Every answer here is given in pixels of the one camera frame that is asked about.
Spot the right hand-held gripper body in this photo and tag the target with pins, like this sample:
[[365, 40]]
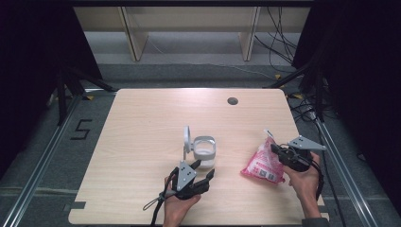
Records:
[[296, 159]]

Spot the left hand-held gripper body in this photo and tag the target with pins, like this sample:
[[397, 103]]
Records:
[[186, 176]]

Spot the clear jar with white lid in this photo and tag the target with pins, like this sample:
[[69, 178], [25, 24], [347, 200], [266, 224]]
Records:
[[204, 149]]

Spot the pink and clear granule bag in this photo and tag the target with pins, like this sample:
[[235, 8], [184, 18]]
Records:
[[263, 164]]

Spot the person's right hand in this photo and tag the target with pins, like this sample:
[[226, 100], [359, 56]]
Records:
[[304, 186]]

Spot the person's left hand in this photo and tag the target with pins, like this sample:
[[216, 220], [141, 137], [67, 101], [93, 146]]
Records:
[[176, 208]]

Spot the black tape table mark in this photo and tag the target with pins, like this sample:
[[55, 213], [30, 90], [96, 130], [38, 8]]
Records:
[[77, 206], [321, 209]]

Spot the yellow tape piece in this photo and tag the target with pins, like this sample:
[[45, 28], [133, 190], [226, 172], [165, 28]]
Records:
[[277, 76], [90, 97], [298, 96]]

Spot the black metal stand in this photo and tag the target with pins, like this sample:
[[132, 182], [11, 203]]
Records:
[[320, 94], [62, 101]]

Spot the black curtain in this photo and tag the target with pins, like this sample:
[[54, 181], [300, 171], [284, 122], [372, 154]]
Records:
[[25, 63], [362, 63]]

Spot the aluminium floor rail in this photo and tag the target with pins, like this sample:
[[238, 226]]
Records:
[[30, 183], [356, 189]]

